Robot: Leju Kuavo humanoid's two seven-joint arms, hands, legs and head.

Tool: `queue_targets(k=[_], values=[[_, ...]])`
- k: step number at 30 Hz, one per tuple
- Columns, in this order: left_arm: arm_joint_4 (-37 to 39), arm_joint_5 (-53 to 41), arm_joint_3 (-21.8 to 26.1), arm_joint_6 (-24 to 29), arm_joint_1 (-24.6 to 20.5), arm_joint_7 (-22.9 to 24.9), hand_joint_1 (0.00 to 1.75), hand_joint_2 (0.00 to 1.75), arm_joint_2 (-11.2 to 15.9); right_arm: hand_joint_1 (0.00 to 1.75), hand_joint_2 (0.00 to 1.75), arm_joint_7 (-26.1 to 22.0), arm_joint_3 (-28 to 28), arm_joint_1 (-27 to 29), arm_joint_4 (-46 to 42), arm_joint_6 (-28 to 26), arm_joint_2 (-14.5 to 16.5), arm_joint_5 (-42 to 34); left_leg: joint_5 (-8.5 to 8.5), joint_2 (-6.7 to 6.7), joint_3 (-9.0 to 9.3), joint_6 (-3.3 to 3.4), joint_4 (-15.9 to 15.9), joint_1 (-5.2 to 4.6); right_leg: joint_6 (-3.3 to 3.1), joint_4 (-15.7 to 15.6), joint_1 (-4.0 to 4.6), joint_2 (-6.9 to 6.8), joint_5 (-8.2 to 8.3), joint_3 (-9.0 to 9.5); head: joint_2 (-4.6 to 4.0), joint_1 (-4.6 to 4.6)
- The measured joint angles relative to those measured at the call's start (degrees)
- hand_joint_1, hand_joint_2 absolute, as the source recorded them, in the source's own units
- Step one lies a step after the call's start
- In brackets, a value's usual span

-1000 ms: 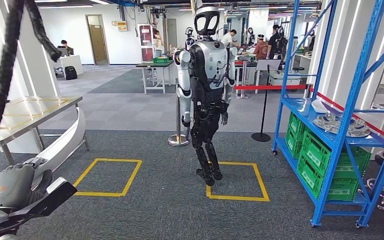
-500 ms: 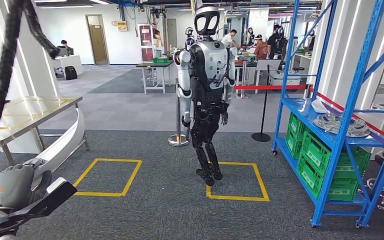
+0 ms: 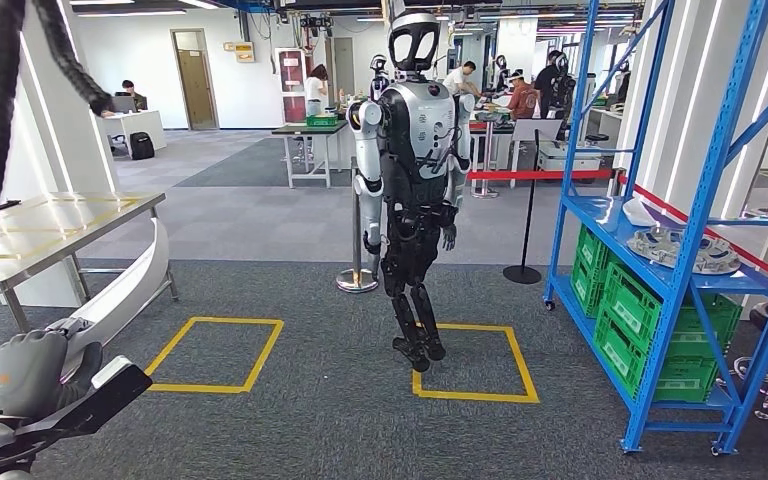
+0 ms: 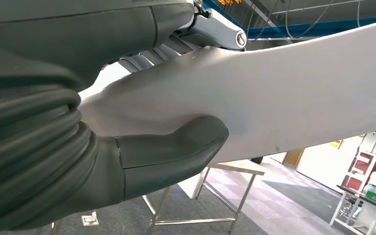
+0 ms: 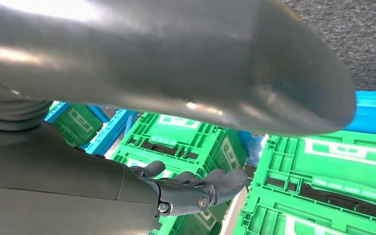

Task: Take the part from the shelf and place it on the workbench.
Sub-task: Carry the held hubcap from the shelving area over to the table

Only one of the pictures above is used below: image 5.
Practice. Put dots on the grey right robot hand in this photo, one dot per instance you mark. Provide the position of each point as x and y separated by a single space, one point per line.
142 48

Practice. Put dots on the blue steel shelf rack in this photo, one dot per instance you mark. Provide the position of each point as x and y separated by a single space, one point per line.
110 133

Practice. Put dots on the green plastic crate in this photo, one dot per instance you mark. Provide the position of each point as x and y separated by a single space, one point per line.
337 175
175 136
188 227
77 123
272 223

